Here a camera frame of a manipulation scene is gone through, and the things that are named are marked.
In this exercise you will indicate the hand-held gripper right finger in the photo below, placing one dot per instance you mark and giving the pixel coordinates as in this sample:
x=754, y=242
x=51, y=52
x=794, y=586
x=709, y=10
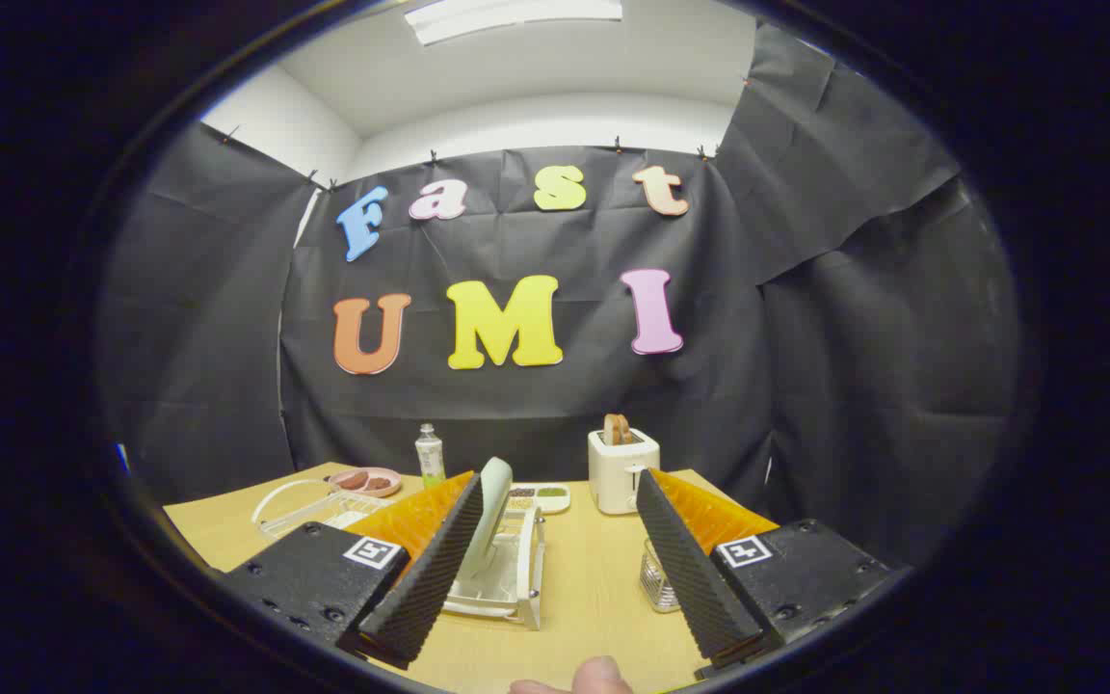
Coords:
x=690, y=578

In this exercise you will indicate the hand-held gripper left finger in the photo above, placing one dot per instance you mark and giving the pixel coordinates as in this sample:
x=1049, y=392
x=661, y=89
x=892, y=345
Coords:
x=425, y=578

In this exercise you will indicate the white dish rack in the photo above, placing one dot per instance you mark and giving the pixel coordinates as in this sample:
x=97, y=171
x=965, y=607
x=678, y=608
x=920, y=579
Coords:
x=507, y=588

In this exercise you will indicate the pale green plate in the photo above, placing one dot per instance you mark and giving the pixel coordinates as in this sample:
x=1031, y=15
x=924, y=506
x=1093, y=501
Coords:
x=489, y=511

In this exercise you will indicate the small pink plate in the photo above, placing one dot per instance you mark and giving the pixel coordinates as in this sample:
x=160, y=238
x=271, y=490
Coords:
x=367, y=492

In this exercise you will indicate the brown food piece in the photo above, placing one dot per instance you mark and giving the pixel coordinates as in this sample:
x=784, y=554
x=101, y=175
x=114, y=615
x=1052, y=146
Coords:
x=351, y=479
x=379, y=483

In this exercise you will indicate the clear bottle with green drink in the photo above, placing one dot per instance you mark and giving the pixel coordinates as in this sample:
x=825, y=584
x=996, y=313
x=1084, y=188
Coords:
x=431, y=458

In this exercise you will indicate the white toaster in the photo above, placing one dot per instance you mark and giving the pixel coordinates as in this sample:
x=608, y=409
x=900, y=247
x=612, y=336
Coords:
x=618, y=477

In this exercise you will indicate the white sectioned condiment tray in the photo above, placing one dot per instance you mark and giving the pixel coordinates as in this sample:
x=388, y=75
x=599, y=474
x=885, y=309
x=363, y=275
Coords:
x=541, y=497

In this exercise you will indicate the brown bread slice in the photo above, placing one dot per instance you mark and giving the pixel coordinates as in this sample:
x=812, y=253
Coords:
x=617, y=429

